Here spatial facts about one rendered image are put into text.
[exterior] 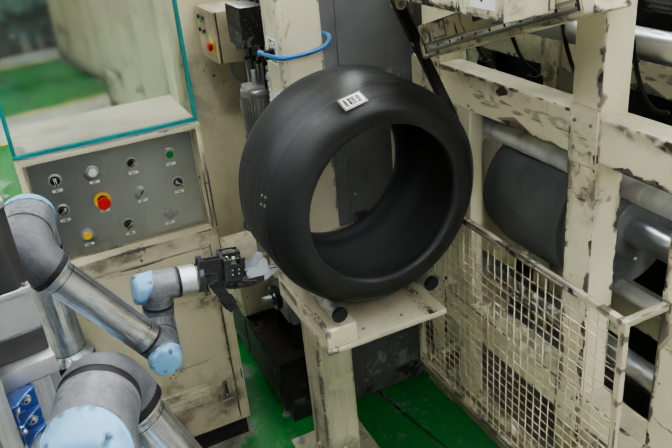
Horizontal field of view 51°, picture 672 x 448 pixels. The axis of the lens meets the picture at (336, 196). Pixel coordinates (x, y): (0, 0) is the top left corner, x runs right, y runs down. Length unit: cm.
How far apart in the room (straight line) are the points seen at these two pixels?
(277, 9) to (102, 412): 125
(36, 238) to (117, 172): 81
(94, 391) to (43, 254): 58
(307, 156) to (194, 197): 85
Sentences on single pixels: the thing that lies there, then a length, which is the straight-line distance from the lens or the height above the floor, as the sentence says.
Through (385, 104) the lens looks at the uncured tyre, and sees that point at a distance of 168.
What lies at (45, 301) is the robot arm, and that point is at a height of 113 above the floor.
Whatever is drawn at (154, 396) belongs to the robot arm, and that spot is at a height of 126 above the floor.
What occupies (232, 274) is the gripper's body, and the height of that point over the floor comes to 107.
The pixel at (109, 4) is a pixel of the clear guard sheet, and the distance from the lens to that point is 219.
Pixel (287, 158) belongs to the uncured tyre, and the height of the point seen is 136.
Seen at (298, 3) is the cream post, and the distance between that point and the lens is 196.
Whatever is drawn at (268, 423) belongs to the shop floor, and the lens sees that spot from 295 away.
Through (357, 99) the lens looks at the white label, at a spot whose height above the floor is 147.
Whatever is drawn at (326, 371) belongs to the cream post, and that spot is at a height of 43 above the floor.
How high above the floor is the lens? 195
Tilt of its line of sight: 25 degrees down
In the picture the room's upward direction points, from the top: 5 degrees counter-clockwise
